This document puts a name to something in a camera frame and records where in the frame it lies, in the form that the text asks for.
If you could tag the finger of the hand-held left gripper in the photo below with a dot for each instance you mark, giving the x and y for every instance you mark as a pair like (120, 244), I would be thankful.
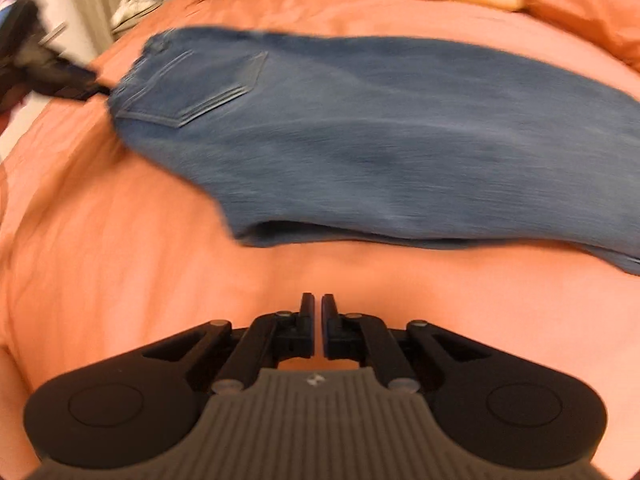
(80, 82)

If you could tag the blue denim pants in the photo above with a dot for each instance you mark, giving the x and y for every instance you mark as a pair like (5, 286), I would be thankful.
(350, 150)

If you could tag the orange duvet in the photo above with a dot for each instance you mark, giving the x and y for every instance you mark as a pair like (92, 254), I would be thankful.
(125, 235)

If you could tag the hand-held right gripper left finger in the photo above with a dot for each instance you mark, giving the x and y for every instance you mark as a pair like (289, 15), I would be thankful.
(307, 327)

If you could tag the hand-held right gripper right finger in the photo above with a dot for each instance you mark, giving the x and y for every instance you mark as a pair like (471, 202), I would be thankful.
(327, 327)

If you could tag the orange pillow with shiny print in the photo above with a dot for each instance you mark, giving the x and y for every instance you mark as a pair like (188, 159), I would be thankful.
(580, 0)

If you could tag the white cloth bundle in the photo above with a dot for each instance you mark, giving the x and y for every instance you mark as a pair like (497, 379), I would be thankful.
(134, 10)

